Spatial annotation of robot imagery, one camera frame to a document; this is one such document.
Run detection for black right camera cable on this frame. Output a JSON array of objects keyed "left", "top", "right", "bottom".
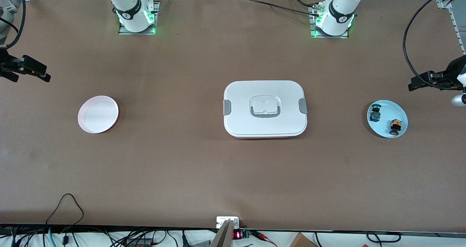
[{"left": 0, "top": 17, "right": 19, "bottom": 35}]

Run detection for pink round plate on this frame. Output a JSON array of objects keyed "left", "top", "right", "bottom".
[{"left": 78, "top": 95, "right": 119, "bottom": 134}]

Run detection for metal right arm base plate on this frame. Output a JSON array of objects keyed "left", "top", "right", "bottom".
[{"left": 118, "top": 1, "right": 160, "bottom": 35}]

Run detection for black cable with brass plug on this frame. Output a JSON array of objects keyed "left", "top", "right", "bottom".
[{"left": 5, "top": 0, "right": 27, "bottom": 49}]

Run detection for black coiled cable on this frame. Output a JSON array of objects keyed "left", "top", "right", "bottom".
[{"left": 366, "top": 232, "right": 402, "bottom": 244}]

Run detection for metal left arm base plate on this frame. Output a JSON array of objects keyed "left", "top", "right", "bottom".
[{"left": 309, "top": 3, "right": 349, "bottom": 39}]

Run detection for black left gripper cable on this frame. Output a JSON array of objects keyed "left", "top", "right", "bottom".
[{"left": 403, "top": 0, "right": 460, "bottom": 81}]

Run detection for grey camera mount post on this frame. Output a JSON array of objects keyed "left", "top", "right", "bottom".
[{"left": 210, "top": 220, "right": 234, "bottom": 247}]

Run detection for light blue round plate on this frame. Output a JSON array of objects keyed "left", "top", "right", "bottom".
[{"left": 367, "top": 100, "right": 408, "bottom": 139}]

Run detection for green push button switch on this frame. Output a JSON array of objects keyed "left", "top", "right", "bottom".
[{"left": 368, "top": 104, "right": 382, "bottom": 122}]

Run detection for red alligator clip leads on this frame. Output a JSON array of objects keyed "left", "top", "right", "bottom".
[{"left": 253, "top": 231, "right": 278, "bottom": 247}]

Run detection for black looped cable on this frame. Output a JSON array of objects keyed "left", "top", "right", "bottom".
[{"left": 46, "top": 193, "right": 85, "bottom": 236}]

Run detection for brown cardboard box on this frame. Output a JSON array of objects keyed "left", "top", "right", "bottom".
[{"left": 289, "top": 232, "right": 318, "bottom": 247}]

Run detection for white lidded lunch box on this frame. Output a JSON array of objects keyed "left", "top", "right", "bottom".
[{"left": 223, "top": 80, "right": 308, "bottom": 139}]

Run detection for thin grey cable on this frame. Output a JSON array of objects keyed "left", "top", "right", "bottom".
[{"left": 155, "top": 0, "right": 176, "bottom": 13}]

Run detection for aluminium perforated frame rail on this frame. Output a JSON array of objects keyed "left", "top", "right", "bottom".
[{"left": 436, "top": 0, "right": 466, "bottom": 55}]

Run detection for orange push button switch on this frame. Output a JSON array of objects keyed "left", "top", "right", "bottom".
[{"left": 389, "top": 118, "right": 403, "bottom": 136}]

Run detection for black cable on table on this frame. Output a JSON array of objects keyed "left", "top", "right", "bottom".
[{"left": 249, "top": 0, "right": 321, "bottom": 16}]

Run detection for white metal bracket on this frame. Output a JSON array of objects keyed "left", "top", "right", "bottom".
[{"left": 216, "top": 216, "right": 240, "bottom": 228}]

